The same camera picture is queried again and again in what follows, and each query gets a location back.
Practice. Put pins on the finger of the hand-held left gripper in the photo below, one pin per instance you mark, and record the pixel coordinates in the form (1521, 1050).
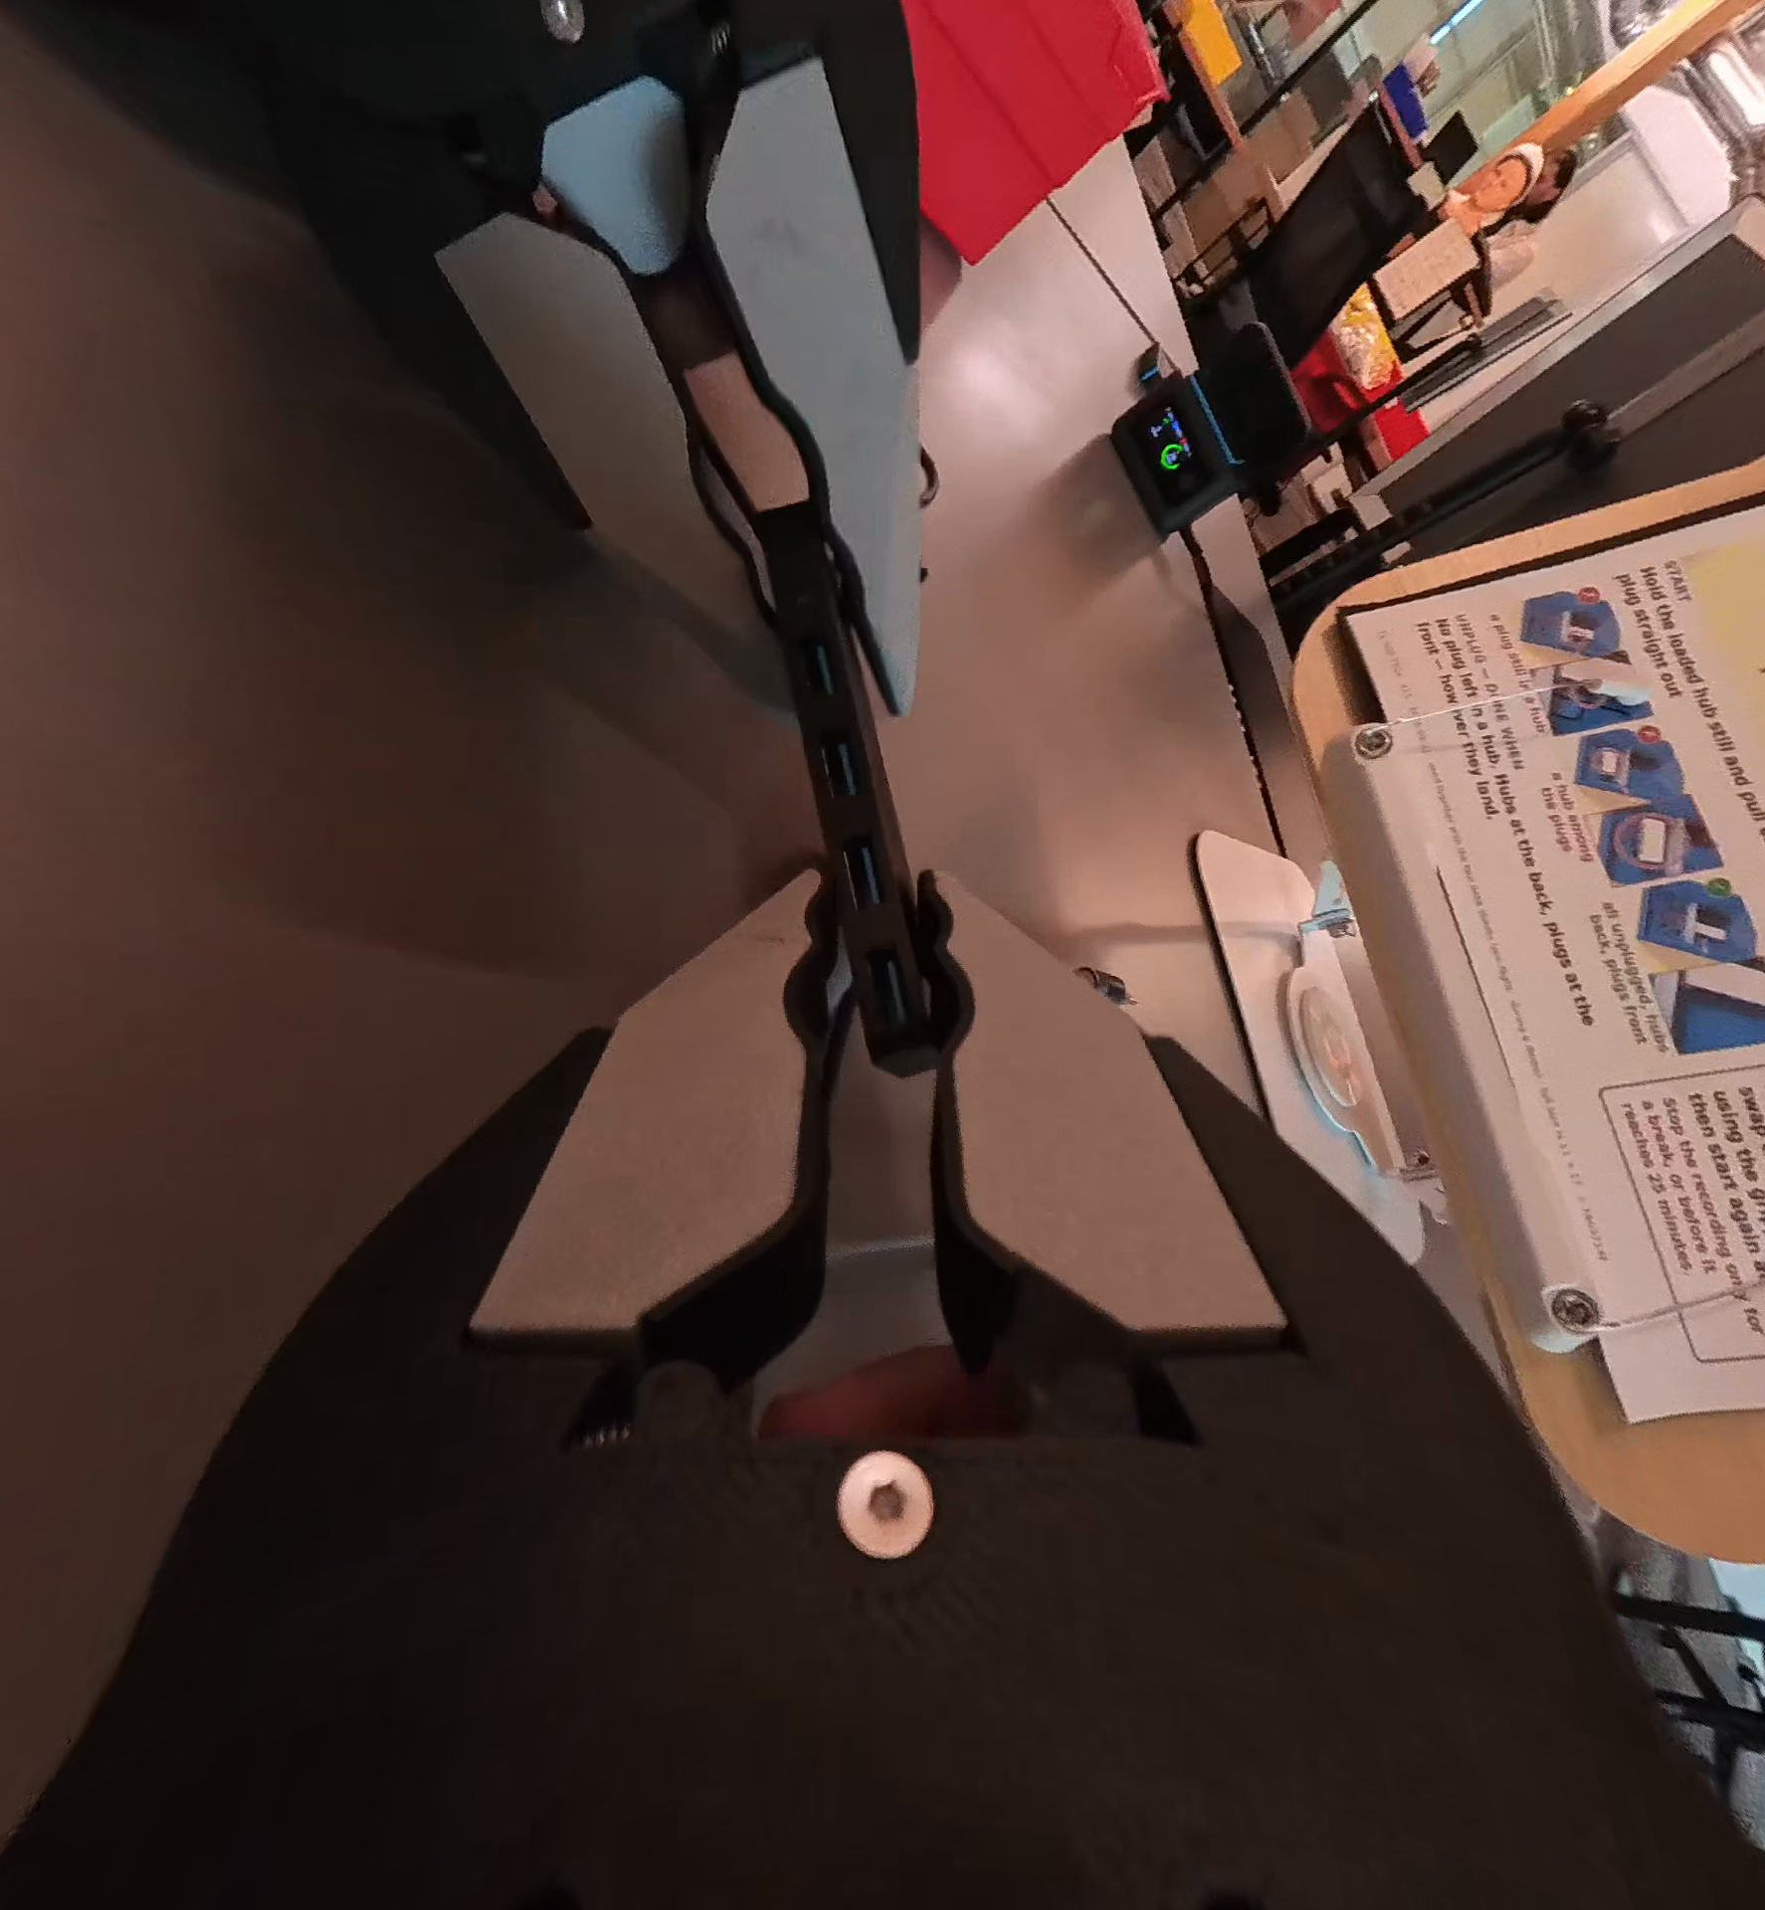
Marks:
(822, 372)
(554, 372)

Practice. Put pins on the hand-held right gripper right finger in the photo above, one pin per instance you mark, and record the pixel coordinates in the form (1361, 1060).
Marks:
(1107, 1163)

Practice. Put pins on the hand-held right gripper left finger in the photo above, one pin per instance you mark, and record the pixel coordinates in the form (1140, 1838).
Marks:
(659, 1163)

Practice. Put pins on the black usb hub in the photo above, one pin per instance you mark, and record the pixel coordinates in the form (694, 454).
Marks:
(859, 838)

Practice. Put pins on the white stand base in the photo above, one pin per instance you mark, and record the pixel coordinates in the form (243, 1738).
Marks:
(1255, 955)

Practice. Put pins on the red plastic bin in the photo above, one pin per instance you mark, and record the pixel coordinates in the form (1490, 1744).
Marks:
(1018, 105)

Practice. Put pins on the small device with screen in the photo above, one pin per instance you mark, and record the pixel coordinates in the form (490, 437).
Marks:
(1173, 447)

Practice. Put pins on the white clamp bar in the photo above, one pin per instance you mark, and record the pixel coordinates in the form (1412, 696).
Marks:
(1449, 1045)

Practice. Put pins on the black monitor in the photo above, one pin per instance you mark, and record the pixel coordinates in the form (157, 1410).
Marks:
(1338, 225)

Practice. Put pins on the printed instruction sheet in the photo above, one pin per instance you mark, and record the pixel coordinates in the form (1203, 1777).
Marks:
(1614, 955)

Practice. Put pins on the wooden display board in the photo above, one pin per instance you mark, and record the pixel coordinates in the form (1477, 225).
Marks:
(1687, 1479)

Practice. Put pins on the grey divider panel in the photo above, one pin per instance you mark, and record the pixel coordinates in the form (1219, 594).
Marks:
(1687, 358)

